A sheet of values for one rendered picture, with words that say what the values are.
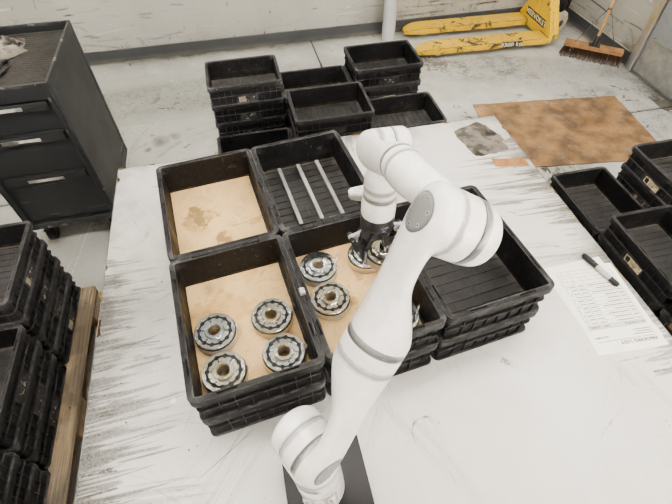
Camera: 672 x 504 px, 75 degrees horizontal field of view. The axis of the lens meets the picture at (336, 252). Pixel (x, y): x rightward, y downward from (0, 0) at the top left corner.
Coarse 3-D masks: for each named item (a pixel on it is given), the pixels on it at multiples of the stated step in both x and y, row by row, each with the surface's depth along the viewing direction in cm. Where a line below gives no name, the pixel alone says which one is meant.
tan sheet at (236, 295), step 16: (240, 272) 124; (256, 272) 124; (272, 272) 124; (192, 288) 121; (208, 288) 121; (224, 288) 121; (240, 288) 121; (256, 288) 121; (272, 288) 121; (192, 304) 117; (208, 304) 117; (224, 304) 117; (240, 304) 117; (256, 304) 117; (288, 304) 117; (192, 320) 114; (240, 320) 114; (240, 336) 111; (256, 336) 111; (240, 352) 108; (256, 352) 108; (256, 368) 106
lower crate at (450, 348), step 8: (536, 312) 117; (512, 320) 115; (520, 320) 117; (528, 320) 122; (488, 328) 114; (496, 328) 116; (504, 328) 120; (512, 328) 123; (520, 328) 125; (464, 336) 112; (472, 336) 114; (480, 336) 119; (488, 336) 119; (496, 336) 122; (504, 336) 124; (440, 344) 113; (448, 344) 113; (456, 344) 117; (464, 344) 119; (472, 344) 122; (480, 344) 122; (440, 352) 118; (448, 352) 120; (456, 352) 121
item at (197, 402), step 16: (256, 240) 118; (272, 240) 119; (192, 256) 115; (208, 256) 115; (288, 256) 115; (288, 272) 112; (176, 288) 108; (176, 304) 106; (304, 304) 105; (176, 320) 103; (320, 352) 97; (288, 368) 95; (304, 368) 95; (192, 384) 93; (240, 384) 93; (256, 384) 93; (192, 400) 91; (208, 400) 91
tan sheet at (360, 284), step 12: (336, 252) 129; (348, 264) 126; (336, 276) 123; (348, 276) 123; (360, 276) 123; (372, 276) 123; (312, 288) 121; (360, 288) 120; (360, 300) 118; (348, 312) 116; (324, 324) 113; (336, 324) 113; (420, 324) 113; (336, 336) 111
